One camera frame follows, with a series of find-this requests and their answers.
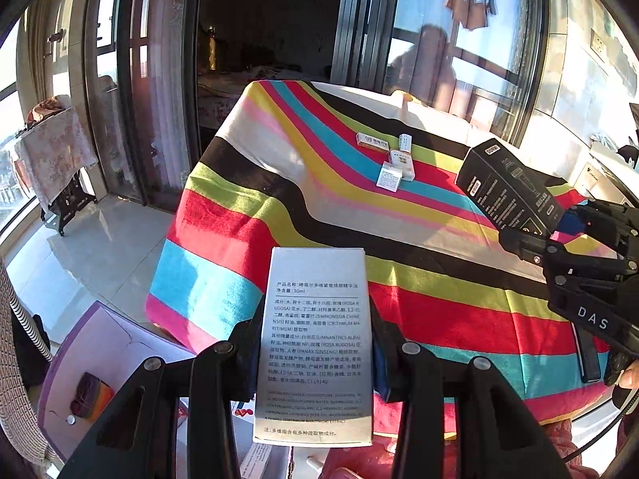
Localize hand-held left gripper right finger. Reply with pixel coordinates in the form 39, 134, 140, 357
368, 324, 572, 479

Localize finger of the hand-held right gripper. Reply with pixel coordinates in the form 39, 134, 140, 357
499, 228, 626, 276
559, 200, 639, 256

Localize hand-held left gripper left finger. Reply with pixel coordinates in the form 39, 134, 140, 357
59, 297, 270, 479

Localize long black box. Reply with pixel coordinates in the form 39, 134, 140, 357
455, 138, 575, 240

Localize silver printed tall box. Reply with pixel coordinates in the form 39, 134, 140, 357
252, 247, 375, 447

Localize large white box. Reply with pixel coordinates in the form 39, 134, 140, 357
240, 439, 295, 479

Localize purple cardboard box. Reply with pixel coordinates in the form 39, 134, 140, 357
37, 301, 198, 462

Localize rainbow striped pouch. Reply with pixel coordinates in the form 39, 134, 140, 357
70, 372, 115, 420

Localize white cabinet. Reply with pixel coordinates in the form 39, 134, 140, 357
574, 142, 639, 205

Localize pink cloth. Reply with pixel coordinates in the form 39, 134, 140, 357
324, 416, 600, 479

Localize white sheet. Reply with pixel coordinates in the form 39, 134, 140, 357
312, 82, 520, 148

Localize small white printed box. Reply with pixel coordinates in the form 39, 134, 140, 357
389, 150, 416, 182

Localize striped colourful blanket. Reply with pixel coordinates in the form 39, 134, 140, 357
145, 80, 615, 437

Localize white box orange print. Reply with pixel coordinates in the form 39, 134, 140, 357
355, 132, 390, 151

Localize wicker chair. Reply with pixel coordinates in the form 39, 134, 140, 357
0, 259, 58, 465

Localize black side table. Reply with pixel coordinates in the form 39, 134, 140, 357
40, 174, 98, 238

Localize floral cloth on side table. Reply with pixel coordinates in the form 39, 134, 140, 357
14, 107, 98, 210

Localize bed with floral cover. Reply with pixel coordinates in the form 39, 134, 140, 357
197, 65, 310, 128

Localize brown cloth bundle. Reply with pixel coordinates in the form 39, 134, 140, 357
26, 95, 71, 123

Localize sheer curtain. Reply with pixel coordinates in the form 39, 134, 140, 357
137, 0, 193, 200

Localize golden tall ornament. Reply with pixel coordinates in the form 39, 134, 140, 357
197, 25, 220, 73

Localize black cable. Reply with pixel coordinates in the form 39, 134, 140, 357
559, 394, 639, 465

